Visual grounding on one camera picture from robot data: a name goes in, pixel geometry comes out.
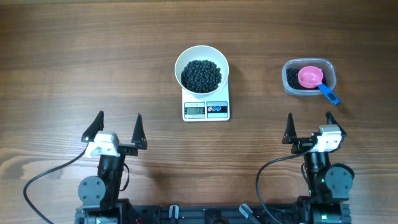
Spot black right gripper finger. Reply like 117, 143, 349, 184
282, 113, 298, 144
325, 111, 347, 137

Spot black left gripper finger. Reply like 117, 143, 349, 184
81, 111, 104, 142
131, 114, 147, 150

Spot pink scoop with blue handle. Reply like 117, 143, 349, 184
298, 66, 340, 105

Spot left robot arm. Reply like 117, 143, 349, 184
75, 111, 147, 224

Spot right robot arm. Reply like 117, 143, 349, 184
282, 112, 354, 224

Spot white digital kitchen scale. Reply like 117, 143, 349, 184
182, 82, 230, 122

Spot black beans in bowl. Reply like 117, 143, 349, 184
180, 60, 221, 93

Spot white round bowl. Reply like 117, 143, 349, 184
175, 45, 229, 96

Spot clear plastic container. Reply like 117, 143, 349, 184
282, 58, 336, 96

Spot black beans in container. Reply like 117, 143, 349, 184
286, 68, 326, 90

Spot black right camera cable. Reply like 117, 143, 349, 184
255, 142, 318, 224

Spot black camera cable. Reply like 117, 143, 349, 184
255, 142, 318, 224
22, 149, 90, 224

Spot black left camera cable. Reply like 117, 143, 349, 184
22, 149, 90, 224

